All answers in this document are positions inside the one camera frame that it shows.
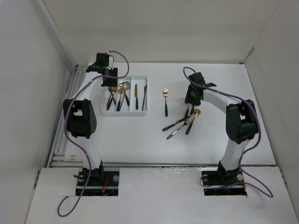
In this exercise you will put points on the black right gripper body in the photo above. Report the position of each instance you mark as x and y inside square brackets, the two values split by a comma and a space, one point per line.
[190, 97]

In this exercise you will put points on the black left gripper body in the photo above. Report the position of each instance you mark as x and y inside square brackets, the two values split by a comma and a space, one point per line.
[110, 82]

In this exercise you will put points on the copper fork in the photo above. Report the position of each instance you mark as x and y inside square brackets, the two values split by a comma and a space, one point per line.
[112, 93]
[109, 100]

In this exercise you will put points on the gold spoon green handle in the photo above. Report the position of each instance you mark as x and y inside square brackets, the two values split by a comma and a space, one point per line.
[196, 113]
[123, 97]
[121, 91]

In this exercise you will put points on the gold fork green handle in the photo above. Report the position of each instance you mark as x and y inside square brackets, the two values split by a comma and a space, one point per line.
[165, 95]
[187, 111]

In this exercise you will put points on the copper knife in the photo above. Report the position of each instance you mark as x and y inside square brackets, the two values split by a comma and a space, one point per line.
[144, 97]

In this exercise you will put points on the silver spoon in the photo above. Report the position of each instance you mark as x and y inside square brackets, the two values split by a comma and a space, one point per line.
[125, 86]

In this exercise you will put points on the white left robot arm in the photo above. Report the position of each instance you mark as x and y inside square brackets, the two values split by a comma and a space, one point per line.
[81, 120]

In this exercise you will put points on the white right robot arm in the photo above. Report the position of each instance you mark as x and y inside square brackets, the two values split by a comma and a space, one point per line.
[241, 126]

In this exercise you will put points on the copper fork in tray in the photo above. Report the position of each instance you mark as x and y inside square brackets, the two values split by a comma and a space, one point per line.
[112, 93]

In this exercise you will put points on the gold fork in tray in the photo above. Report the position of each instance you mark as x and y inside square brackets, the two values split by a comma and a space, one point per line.
[113, 95]

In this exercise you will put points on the silver fork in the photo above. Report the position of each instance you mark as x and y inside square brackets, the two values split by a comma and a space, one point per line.
[185, 123]

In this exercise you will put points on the white cutlery tray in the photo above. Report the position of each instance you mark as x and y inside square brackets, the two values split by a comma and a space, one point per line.
[110, 99]

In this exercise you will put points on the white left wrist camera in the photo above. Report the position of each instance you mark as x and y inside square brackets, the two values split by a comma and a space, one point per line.
[110, 62]

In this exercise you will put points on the aluminium rail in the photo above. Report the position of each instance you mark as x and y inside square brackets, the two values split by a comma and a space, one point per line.
[59, 141]

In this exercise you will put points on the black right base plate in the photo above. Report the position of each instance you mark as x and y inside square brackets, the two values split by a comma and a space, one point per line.
[224, 186]

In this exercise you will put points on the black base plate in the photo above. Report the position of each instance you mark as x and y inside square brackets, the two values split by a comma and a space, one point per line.
[224, 186]
[101, 183]

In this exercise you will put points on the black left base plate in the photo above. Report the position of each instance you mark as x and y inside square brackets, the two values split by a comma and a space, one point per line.
[101, 183]

